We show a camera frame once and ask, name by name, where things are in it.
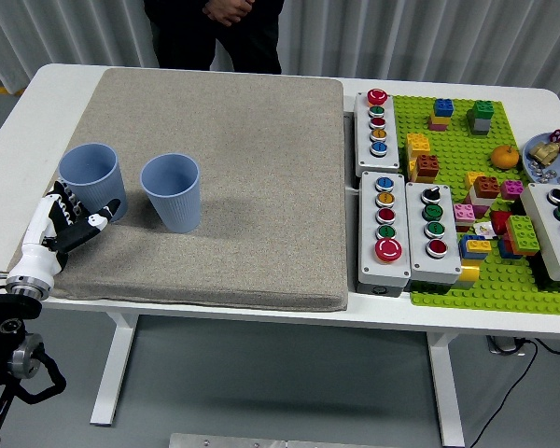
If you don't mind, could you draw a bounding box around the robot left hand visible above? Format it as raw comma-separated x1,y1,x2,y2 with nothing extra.
8,180,122,287

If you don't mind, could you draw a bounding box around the person's right hand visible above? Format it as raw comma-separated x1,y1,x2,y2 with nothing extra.
201,0,237,27

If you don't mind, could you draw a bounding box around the person's left hand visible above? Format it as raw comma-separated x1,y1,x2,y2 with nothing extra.
228,0,256,20

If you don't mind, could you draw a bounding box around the blue ribbed cup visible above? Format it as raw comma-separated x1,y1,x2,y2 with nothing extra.
58,142,129,224
139,152,202,233

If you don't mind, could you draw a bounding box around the person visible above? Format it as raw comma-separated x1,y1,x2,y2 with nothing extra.
142,0,286,76

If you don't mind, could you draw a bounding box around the white table leg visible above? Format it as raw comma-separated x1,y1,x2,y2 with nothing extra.
89,312,141,427
424,331,467,447

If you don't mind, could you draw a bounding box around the small five-button control box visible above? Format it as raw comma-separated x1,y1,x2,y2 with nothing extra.
353,89,401,177

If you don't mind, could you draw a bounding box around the grey-brown mat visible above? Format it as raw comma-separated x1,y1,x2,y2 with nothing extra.
9,67,350,313

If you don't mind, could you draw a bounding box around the white curtain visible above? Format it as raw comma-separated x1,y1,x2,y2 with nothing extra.
0,0,560,102

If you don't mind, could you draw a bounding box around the brown toy brick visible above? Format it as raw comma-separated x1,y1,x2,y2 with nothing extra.
414,153,441,183
473,175,501,200

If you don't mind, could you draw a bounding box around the green toy brick baseplate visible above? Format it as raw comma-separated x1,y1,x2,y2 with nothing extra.
391,94,560,316

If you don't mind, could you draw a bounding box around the grey toy brick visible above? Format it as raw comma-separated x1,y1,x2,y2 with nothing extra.
466,109,491,137

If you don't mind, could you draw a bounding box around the large five-button control box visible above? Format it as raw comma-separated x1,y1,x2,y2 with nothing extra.
357,170,413,297

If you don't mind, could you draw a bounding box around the orange fruit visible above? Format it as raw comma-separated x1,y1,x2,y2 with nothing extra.
490,144,521,170

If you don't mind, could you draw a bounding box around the white toy brick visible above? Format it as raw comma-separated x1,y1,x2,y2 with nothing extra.
469,189,496,210

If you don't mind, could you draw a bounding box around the four-button control box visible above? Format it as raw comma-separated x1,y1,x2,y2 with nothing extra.
404,181,463,294
520,182,560,294

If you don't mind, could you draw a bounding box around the magenta toy brick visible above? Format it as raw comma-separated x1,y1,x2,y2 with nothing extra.
499,179,525,202

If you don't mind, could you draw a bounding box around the red toy brick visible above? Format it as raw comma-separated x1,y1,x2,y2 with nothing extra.
488,209,513,237

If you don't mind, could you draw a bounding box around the brass valve red handwheel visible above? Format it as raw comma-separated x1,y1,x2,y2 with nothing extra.
527,129,560,168

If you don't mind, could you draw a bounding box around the large green toy brick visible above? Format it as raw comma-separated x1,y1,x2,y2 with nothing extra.
505,214,541,258

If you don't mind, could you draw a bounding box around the grey power adapter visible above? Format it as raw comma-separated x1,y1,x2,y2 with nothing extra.
487,335,529,357

